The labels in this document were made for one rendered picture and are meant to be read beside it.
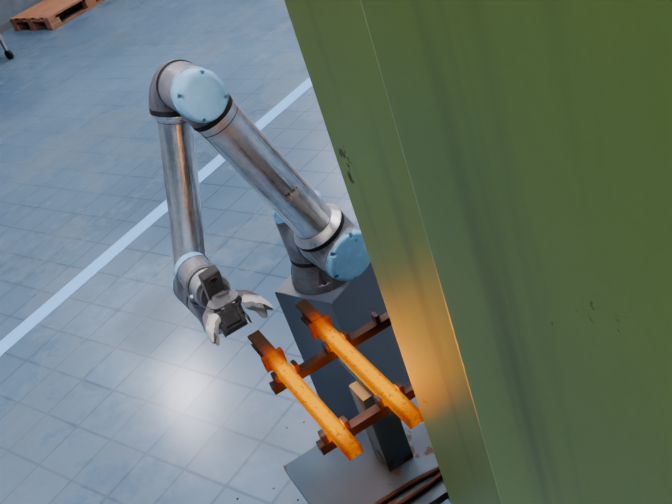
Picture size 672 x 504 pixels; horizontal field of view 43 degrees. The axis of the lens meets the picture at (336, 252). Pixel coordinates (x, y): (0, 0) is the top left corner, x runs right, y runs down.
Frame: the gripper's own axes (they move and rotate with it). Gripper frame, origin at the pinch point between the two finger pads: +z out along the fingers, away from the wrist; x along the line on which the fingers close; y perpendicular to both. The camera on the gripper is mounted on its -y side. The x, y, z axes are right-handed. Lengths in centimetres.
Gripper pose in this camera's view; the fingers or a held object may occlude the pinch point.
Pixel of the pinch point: (242, 323)
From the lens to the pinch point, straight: 187.6
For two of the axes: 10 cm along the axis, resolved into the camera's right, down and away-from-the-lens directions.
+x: -8.3, 4.8, -2.7
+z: 4.7, 3.8, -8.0
